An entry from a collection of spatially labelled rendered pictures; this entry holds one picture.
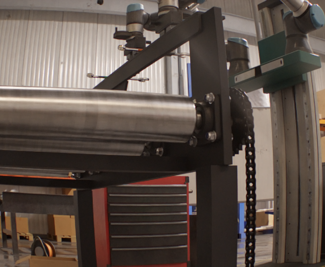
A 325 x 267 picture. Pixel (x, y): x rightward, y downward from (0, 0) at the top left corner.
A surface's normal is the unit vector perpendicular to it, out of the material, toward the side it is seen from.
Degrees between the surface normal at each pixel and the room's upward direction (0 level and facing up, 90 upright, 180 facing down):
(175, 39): 90
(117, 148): 132
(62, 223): 90
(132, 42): 90
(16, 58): 90
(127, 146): 127
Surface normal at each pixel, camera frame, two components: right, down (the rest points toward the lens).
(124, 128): 0.33, 0.56
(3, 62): 0.43, -0.14
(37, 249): -0.42, -0.12
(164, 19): -0.91, -0.04
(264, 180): 0.01, -0.14
